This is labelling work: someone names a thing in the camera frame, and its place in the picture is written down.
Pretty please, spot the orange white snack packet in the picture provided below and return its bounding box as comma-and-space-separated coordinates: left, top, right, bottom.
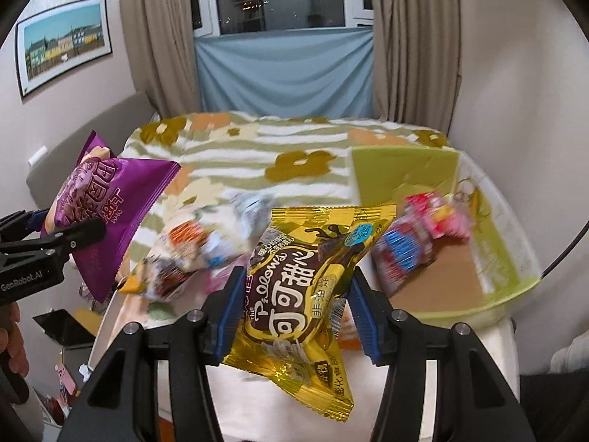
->
147, 214, 240, 291

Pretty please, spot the yellow brown snack packet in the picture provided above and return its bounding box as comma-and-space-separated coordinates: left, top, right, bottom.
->
222, 203, 397, 423

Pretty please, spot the grey headboard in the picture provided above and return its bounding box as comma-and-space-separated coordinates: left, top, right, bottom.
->
25, 91, 157, 213

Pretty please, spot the cream floral blanket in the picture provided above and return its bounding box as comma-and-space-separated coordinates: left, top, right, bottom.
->
87, 281, 521, 442

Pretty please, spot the pink red snack packet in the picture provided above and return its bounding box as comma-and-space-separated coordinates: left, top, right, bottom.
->
405, 192, 472, 241

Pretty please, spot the light blue cloth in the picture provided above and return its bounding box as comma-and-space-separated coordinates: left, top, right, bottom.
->
194, 27, 375, 118

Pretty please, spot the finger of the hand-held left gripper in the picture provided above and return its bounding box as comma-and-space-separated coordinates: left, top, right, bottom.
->
0, 218, 107, 259
0, 209, 51, 241

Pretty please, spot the grey white snack packet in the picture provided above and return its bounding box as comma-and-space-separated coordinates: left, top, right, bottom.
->
230, 191, 277, 232

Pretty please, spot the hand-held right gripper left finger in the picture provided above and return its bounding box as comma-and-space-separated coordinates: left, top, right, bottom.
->
60, 266, 249, 442

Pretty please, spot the person's left hand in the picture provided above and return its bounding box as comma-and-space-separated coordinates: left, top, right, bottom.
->
0, 302, 29, 373

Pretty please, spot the dark cloth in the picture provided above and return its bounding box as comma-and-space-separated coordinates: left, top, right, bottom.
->
520, 371, 589, 442

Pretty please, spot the green cardboard box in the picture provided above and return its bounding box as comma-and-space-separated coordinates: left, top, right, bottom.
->
350, 146, 543, 327

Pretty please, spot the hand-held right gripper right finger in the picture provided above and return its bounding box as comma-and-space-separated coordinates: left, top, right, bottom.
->
347, 267, 524, 442

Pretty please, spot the beige curtain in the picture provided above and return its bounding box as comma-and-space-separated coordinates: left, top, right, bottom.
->
117, 0, 202, 118
368, 0, 462, 132

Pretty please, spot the framed wall picture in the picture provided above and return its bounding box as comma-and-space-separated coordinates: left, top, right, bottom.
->
15, 0, 113, 99

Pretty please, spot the green striped floral blanket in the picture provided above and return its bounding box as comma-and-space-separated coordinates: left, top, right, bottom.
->
99, 110, 461, 327

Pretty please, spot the red blue snack packet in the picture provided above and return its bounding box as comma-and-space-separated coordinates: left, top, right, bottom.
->
370, 228, 435, 296

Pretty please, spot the purple snack packet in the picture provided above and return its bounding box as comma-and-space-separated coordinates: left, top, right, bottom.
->
40, 130, 181, 304

